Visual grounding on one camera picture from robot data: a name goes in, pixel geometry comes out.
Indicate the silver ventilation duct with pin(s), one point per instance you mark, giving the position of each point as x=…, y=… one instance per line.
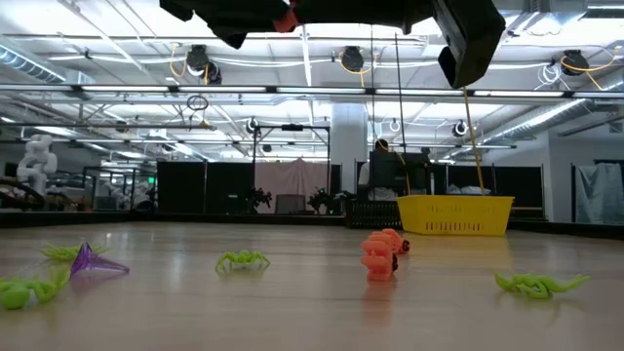
x=24, y=66
x=551, y=117

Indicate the white robot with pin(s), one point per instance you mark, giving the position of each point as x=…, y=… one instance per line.
x=36, y=163

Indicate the black partition panel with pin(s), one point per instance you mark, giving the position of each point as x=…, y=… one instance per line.
x=390, y=170
x=229, y=187
x=517, y=183
x=180, y=187

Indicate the black camera rig frame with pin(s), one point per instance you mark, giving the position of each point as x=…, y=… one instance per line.
x=292, y=128

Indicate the white plastic bag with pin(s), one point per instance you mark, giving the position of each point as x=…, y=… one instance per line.
x=468, y=190

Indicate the grey square box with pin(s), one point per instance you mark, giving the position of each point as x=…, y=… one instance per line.
x=291, y=205

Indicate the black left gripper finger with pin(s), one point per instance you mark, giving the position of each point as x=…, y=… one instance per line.
x=235, y=39
x=248, y=14

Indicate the long ceiling light bar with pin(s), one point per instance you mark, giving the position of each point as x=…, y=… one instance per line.
x=317, y=90

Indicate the black aluminium table frame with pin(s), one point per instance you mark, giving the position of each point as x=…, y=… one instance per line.
x=146, y=218

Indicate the white square column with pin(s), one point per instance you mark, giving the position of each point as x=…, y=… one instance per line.
x=348, y=146

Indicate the grey hanging cloth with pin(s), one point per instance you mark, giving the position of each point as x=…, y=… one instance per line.
x=599, y=195

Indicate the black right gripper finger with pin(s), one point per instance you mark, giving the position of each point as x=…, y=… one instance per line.
x=365, y=12

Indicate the green plastic spider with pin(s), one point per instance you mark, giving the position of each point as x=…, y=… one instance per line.
x=242, y=258
x=534, y=285
x=61, y=252
x=14, y=295

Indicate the purple plastic witch hat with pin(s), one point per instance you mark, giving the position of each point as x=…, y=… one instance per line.
x=90, y=261

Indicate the beige backdrop cloth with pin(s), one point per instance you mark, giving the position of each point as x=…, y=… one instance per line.
x=292, y=178

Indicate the yellow plastic mesh basket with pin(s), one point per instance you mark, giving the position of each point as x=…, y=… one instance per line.
x=453, y=217

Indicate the black plastic mesh basket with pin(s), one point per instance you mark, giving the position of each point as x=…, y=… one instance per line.
x=370, y=214

